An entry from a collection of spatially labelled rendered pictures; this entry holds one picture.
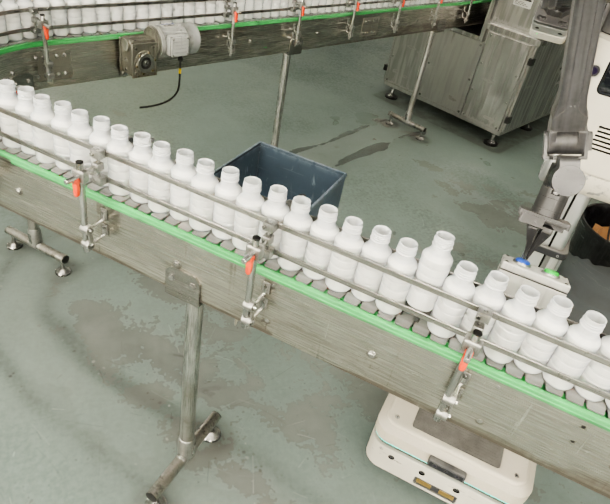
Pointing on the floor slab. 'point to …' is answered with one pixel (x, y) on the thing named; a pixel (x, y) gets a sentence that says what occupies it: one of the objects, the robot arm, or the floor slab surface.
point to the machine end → (483, 69)
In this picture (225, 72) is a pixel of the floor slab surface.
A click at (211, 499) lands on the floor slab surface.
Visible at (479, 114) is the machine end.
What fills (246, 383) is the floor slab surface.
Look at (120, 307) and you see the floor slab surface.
